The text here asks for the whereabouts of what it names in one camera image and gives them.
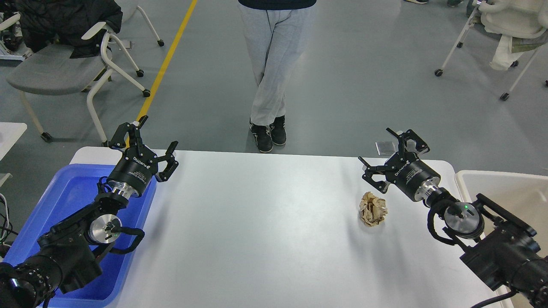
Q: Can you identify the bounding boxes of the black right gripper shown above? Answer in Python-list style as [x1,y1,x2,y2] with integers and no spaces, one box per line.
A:
[358,128,441,201]

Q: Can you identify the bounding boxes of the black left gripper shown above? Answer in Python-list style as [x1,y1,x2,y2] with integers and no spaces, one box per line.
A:
[107,115,179,199]

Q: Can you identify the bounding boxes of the brown paper ball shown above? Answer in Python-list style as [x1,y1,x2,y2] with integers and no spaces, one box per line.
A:
[359,192,388,227]

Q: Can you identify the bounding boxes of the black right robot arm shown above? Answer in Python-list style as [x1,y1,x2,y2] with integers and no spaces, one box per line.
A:
[359,128,548,308]

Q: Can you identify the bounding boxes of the metal floor plate left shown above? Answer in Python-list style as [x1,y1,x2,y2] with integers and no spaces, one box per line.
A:
[375,142,399,157]

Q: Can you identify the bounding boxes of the blue plastic bin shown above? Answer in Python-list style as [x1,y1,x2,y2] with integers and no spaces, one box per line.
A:
[2,164,158,308]

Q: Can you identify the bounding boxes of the beige plastic bin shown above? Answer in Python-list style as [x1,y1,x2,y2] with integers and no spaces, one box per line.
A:
[455,170,548,257]

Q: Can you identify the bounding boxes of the white side table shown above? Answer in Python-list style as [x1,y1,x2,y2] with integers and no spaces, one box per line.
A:
[0,121,27,160]

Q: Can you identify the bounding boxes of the black jacket on chair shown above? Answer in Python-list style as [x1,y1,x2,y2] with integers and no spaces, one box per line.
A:
[15,0,123,59]

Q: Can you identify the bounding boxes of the person in grey sweatpants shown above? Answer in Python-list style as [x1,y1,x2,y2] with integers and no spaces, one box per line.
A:
[238,0,316,153]

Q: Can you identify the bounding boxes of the white chair with clothes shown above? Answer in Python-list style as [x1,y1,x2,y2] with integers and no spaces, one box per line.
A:
[434,0,547,101]

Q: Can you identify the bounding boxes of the grey chair white frame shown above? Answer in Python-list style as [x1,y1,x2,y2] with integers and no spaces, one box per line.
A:
[6,21,151,145]

